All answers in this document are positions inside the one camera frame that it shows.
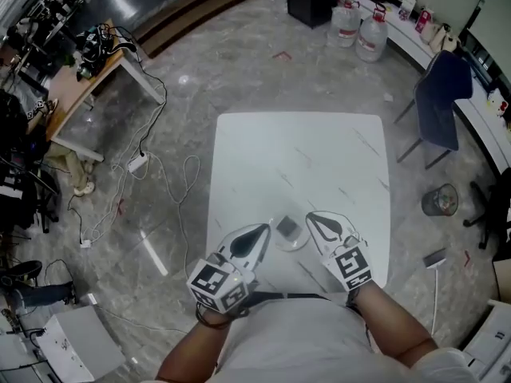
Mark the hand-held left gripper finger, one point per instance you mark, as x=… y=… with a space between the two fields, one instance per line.
x=233 y=234
x=261 y=249

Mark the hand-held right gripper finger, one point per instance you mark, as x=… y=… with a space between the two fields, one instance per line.
x=343 y=226
x=319 y=239

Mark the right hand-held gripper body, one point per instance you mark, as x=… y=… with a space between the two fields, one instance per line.
x=349 y=265

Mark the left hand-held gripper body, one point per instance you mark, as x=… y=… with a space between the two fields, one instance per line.
x=215 y=283

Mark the small clear dish with cube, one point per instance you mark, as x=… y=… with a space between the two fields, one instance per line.
x=296 y=244

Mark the person's right forearm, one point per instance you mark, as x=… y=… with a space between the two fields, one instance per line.
x=395 y=325

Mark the person's left forearm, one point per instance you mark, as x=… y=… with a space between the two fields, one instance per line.
x=191 y=349

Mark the white broom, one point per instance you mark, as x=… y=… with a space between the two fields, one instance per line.
x=434 y=258

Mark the person's white shirt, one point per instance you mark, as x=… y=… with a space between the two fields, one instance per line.
x=299 y=341

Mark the white power strip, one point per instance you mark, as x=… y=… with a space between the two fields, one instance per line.
x=137 y=163

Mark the small white socket block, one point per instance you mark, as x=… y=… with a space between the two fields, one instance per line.
x=85 y=244

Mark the black office chair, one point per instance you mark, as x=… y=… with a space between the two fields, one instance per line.
x=493 y=214

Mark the brown cardboard box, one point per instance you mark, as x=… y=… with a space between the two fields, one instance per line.
x=503 y=273

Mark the blue chair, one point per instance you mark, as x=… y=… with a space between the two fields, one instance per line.
x=443 y=98

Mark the white drawer unit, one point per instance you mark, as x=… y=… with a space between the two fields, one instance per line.
x=493 y=345

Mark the long white counter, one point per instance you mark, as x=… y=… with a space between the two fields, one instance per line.
x=479 y=114

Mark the white plush toy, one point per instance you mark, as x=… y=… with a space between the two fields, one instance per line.
x=497 y=104

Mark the beige handbag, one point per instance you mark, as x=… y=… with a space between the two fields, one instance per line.
x=444 y=39

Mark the wooden desk with white legs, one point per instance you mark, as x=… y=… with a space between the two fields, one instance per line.
x=76 y=86

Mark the red and white bag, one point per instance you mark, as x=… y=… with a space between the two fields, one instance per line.
x=424 y=21

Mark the dark wooden steps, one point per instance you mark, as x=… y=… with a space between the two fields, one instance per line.
x=199 y=14

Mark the white card box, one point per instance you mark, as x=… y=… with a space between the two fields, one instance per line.
x=407 y=4

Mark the pile of black devices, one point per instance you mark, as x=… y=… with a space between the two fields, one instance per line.
x=96 y=46

